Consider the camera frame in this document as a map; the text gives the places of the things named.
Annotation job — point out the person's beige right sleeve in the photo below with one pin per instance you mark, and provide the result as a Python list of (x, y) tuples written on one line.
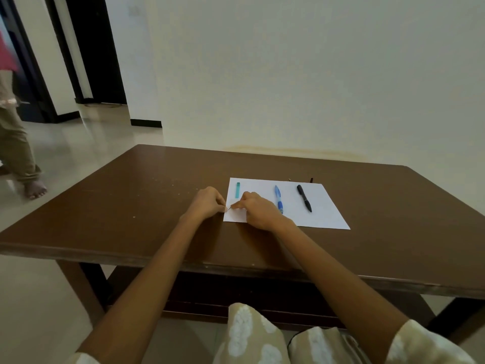
[(428, 344)]

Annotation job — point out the person's beige left sleeve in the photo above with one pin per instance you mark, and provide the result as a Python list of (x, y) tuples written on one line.
[(81, 359)]

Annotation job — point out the person's right hand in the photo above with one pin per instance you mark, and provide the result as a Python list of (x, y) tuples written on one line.
[(263, 214)]

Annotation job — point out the person's left hand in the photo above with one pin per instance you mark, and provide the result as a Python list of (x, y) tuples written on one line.
[(204, 204)]

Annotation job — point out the person's left forearm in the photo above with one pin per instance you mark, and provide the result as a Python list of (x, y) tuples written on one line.
[(151, 280)]

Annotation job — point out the teal pen cap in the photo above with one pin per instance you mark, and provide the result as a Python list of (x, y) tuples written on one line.
[(237, 190)]

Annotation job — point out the black pen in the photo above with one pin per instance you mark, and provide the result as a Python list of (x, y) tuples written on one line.
[(304, 198)]

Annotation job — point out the black door frame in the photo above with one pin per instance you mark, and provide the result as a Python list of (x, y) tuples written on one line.
[(34, 71), (102, 53)]

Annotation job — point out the person's left fingers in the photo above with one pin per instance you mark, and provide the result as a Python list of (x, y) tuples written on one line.
[(220, 202)]

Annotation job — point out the black skirting board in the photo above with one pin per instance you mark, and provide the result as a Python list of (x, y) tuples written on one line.
[(146, 123)]

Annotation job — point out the person's right forearm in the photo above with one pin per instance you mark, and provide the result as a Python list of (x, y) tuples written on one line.
[(333, 280)]

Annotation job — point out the person's beige sleeve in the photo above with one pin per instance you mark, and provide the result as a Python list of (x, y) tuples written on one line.
[(428, 344), (81, 359)]

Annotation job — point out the person's beige patterned trousers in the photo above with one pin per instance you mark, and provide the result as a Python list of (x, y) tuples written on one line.
[(250, 337)]

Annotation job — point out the brown wooden table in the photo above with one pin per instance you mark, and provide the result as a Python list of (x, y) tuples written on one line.
[(132, 208)]

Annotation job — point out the blue pen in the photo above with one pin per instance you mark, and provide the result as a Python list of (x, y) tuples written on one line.
[(279, 199)]

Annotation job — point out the white paper sheet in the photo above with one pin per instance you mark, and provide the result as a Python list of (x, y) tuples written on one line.
[(322, 208)]

